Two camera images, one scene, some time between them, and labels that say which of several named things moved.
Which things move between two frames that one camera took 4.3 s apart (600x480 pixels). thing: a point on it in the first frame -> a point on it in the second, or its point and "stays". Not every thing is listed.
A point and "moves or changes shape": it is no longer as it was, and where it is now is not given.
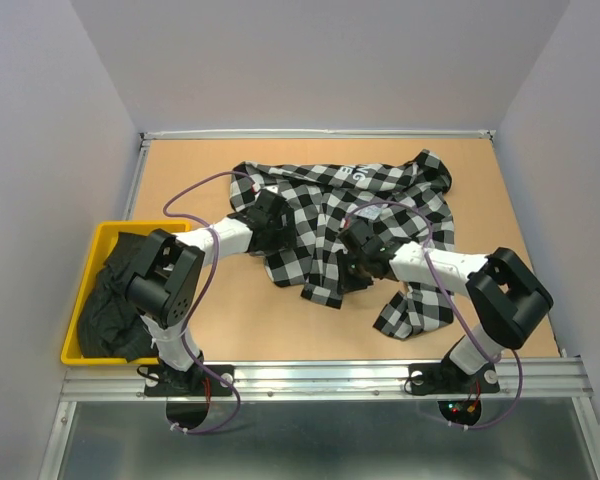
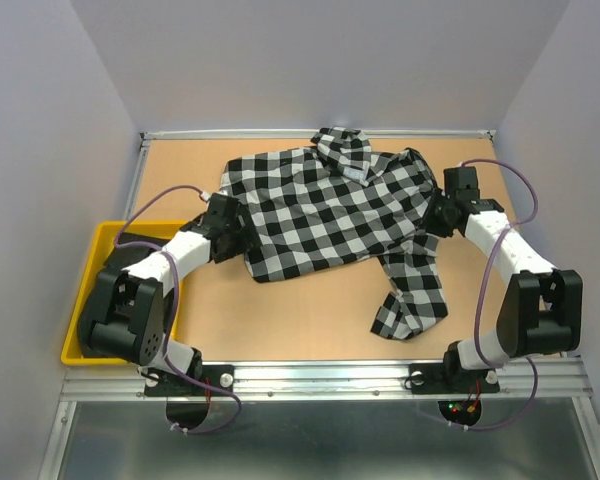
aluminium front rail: x=386 y=380 stays
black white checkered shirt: x=406 y=202 moves or changes shape
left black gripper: x=286 y=237 -> x=247 y=238
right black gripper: x=346 y=282 -> x=430 y=223
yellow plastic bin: x=107 y=232 stays
